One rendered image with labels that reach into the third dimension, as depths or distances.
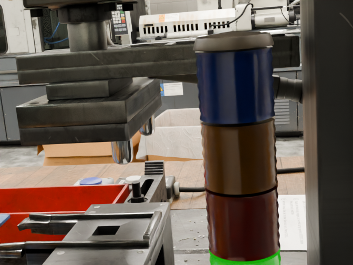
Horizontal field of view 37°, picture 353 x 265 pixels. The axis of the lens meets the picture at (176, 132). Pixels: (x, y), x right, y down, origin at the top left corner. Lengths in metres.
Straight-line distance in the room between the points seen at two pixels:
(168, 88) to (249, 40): 4.87
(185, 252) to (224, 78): 0.50
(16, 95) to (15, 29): 0.67
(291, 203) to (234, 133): 0.63
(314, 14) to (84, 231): 0.33
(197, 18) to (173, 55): 4.82
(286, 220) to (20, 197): 0.42
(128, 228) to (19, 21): 5.06
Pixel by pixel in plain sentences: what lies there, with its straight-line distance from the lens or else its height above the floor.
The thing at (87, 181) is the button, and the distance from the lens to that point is 0.95.
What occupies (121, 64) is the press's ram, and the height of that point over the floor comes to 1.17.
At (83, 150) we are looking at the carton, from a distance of 2.90.
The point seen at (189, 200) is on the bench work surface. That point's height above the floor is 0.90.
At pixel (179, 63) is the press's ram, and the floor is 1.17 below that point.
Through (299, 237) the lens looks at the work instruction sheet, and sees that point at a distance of 0.76.
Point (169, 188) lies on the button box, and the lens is 0.90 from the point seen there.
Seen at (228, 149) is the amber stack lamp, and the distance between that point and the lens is 0.25.
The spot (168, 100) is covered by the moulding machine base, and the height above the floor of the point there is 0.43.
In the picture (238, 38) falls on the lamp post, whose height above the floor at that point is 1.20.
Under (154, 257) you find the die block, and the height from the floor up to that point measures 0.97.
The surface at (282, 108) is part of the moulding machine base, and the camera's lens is 5.03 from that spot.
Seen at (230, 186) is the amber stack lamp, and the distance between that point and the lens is 0.26.
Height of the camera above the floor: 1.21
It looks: 12 degrees down
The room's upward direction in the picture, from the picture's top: 5 degrees counter-clockwise
